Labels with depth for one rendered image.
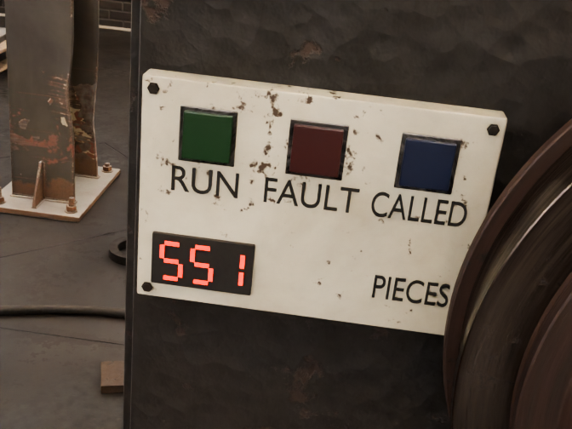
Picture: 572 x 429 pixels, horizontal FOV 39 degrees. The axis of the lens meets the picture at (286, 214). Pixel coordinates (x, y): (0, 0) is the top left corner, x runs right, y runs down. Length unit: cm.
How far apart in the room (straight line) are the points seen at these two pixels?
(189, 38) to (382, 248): 21
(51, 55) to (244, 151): 269
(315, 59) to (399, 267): 17
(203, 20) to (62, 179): 282
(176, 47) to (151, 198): 11
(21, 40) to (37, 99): 23
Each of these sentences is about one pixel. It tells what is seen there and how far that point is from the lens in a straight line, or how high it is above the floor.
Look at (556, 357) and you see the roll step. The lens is 49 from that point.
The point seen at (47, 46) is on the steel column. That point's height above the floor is 66.
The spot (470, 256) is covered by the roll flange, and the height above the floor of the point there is 116.
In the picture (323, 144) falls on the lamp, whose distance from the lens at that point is 58.
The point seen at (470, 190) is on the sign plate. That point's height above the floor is 118.
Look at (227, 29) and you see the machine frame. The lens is 59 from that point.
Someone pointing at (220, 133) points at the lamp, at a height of 120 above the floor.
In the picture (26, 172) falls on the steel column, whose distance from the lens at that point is 345.
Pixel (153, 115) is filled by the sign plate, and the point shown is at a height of 121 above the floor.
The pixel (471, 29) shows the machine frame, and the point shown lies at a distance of 59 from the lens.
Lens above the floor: 139
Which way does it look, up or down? 23 degrees down
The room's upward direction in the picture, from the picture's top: 6 degrees clockwise
